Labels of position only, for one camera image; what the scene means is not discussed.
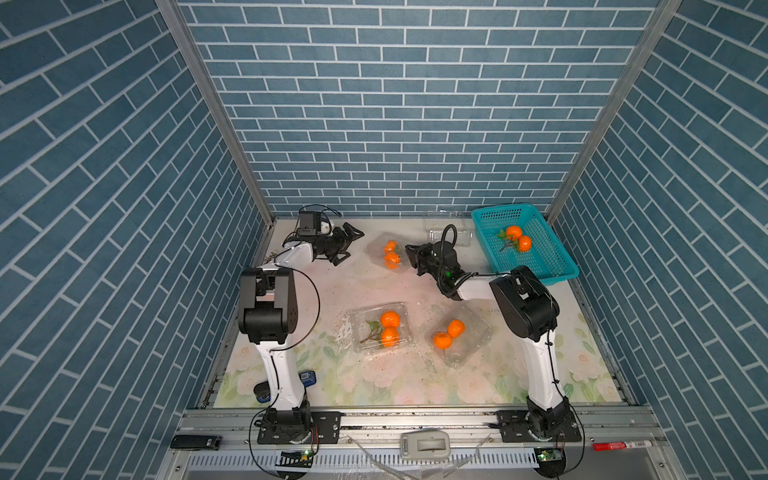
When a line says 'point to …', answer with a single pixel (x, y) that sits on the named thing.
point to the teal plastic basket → (548, 254)
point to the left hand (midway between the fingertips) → (364, 240)
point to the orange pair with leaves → (513, 236)
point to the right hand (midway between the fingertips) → (405, 246)
